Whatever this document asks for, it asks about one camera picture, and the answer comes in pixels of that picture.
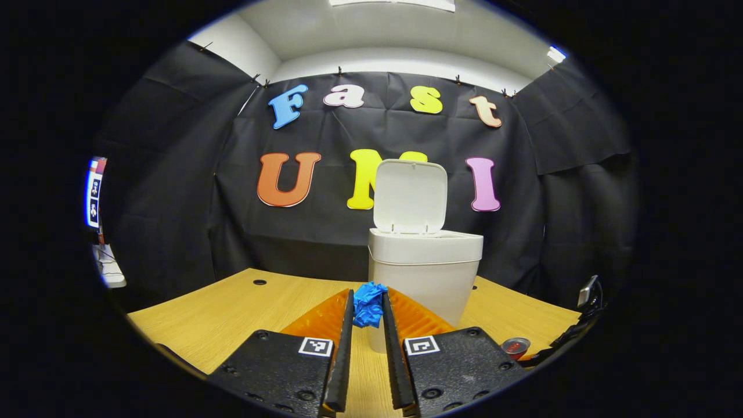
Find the red pop can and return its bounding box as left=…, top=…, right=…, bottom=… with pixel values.
left=500, top=337, right=531, bottom=361

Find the computer monitor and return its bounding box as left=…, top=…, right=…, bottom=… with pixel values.
left=85, top=157, right=108, bottom=230

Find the white side table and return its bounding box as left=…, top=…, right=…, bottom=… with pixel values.
left=93, top=244, right=127, bottom=289

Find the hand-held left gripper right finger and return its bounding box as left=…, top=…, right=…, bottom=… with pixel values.
left=381, top=287, right=529, bottom=418

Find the long ceiling light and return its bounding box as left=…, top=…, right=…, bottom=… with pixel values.
left=328, top=0, right=456, bottom=12

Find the blue paper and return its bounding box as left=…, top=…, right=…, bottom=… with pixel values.
left=352, top=282, right=388, bottom=329

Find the black backdrop cloth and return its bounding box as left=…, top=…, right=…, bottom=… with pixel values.
left=96, top=41, right=639, bottom=308

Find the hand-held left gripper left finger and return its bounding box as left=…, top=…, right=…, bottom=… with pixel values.
left=206, top=289, right=356, bottom=418

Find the white desktop garbage bin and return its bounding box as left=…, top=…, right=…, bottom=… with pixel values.
left=367, top=159, right=484, bottom=354

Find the wooden desktop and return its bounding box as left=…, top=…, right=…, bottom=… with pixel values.
left=127, top=268, right=582, bottom=418

